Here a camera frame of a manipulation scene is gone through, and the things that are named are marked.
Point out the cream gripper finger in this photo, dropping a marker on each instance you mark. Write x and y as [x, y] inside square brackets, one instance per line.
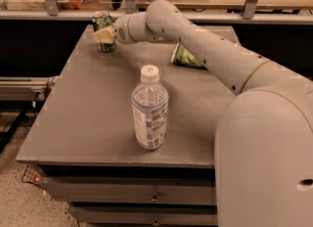
[105, 35]

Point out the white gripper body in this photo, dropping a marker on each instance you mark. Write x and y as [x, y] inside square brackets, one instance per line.
[120, 32]

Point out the green soda can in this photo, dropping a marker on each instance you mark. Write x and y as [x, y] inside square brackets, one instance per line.
[100, 20]

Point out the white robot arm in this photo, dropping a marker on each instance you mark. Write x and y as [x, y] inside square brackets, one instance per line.
[263, 150]

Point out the green chip bag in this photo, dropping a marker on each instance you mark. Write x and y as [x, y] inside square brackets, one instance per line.
[183, 58]

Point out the clear plastic water bottle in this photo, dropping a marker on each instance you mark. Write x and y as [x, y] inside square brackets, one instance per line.
[150, 108]

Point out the grey upper drawer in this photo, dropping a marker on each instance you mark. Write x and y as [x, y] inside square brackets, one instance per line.
[129, 191]

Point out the grey drawer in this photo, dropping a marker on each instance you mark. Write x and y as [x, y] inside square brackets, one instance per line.
[145, 215]
[129, 191]

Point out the grey lower drawer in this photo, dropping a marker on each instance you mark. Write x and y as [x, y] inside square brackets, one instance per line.
[145, 215]

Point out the grey metal rail frame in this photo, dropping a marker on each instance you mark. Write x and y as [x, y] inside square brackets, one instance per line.
[26, 88]

